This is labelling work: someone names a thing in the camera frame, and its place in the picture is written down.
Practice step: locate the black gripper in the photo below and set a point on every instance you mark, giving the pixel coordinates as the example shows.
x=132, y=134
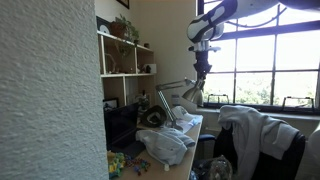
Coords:
x=202, y=65

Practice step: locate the silver metal desk lamp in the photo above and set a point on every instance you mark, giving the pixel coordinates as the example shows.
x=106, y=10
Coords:
x=194, y=95

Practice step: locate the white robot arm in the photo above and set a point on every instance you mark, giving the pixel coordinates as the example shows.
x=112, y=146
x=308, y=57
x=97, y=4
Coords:
x=233, y=8

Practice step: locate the black metal window guard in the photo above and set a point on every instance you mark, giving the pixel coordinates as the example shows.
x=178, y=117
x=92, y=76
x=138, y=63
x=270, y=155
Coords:
x=218, y=96
x=298, y=98

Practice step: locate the white baseball cap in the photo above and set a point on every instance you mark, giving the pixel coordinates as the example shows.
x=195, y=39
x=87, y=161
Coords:
x=181, y=113

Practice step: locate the clear zip plastic bag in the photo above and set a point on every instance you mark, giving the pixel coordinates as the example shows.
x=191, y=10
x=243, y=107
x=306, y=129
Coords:
x=193, y=121

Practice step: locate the white box ornament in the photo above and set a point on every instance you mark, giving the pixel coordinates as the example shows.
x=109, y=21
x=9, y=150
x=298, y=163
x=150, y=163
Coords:
x=153, y=68

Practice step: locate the dark figurine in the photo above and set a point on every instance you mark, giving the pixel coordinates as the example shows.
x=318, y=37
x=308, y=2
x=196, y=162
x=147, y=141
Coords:
x=148, y=69

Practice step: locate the black rounded device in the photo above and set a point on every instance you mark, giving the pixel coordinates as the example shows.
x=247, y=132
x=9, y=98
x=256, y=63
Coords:
x=146, y=118

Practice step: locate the small dark jar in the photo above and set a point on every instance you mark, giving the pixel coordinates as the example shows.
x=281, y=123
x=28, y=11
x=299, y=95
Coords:
x=146, y=45

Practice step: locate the light blue crumpled cloth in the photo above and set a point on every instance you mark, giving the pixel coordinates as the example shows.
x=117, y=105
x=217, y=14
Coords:
x=166, y=145

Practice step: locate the light wooden shelf unit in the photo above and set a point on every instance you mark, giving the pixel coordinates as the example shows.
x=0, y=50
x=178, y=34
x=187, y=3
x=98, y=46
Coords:
x=123, y=75

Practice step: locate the dark patterned bag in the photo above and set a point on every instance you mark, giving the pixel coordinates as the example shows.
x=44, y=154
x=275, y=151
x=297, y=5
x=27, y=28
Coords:
x=216, y=168

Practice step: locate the small white eraser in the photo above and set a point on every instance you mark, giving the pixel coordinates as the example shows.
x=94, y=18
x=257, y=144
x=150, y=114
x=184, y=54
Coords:
x=166, y=167

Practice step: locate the black laptop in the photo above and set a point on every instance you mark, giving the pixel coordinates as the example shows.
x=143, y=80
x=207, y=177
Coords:
x=121, y=126

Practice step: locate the green potted plant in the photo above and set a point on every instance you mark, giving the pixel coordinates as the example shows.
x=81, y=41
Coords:
x=123, y=28

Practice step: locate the colourful toy blocks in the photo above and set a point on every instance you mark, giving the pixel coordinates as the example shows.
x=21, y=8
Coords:
x=138, y=164

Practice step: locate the black office chair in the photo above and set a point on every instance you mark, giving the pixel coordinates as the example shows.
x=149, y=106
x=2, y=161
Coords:
x=286, y=163

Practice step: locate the yellow green toy beads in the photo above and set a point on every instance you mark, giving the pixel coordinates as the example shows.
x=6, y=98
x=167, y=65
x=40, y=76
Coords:
x=115, y=165

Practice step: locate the white fabric item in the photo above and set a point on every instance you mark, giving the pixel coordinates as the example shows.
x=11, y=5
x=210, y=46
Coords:
x=315, y=150

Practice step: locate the blue white wall card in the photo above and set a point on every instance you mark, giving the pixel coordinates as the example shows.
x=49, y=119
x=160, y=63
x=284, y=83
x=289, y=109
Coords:
x=175, y=100

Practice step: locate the dark window frame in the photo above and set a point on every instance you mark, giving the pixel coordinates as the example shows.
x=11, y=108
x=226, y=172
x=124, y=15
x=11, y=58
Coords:
x=236, y=66

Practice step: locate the small black photo frame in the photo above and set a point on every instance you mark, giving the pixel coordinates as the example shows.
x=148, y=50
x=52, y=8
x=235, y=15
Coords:
x=111, y=103

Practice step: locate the dark wall picture frame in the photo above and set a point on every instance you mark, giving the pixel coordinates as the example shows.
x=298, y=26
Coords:
x=123, y=3

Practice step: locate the black frame with sunburst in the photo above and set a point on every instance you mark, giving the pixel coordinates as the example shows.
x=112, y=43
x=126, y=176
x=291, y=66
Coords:
x=103, y=26

